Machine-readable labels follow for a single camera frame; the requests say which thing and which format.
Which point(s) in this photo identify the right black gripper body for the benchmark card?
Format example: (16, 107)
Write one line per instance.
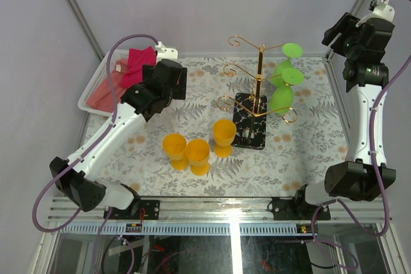
(345, 45)

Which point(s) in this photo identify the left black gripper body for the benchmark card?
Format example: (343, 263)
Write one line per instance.
(178, 92)

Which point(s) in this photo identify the orange wine glass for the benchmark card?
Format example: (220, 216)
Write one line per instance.
(224, 132)
(198, 152)
(174, 146)

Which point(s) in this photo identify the green plastic wine glass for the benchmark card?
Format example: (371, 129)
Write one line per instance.
(282, 99)

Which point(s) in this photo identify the gold wine glass rack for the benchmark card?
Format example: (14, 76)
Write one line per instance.
(250, 110)

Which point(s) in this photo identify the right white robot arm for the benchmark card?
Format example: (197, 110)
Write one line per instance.
(364, 173)

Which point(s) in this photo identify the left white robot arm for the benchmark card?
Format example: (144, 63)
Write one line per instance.
(76, 176)

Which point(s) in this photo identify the magenta cloth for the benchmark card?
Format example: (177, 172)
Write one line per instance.
(133, 72)

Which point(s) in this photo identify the white plastic basket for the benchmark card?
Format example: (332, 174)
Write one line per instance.
(101, 73)

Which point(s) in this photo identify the floral table mat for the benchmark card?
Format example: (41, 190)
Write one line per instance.
(294, 154)

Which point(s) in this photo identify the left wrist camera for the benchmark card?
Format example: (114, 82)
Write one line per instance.
(165, 52)

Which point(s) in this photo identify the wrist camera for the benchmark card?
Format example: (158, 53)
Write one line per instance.
(380, 9)
(165, 52)

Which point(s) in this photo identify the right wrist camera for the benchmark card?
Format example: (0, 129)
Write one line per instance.
(380, 9)

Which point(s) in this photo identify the aluminium front rail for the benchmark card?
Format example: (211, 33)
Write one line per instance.
(181, 209)

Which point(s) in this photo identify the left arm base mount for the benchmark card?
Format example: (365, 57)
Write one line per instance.
(140, 209)

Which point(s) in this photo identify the blue cable duct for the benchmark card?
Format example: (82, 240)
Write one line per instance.
(186, 229)

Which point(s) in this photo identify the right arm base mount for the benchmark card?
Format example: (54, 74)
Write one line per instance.
(291, 209)

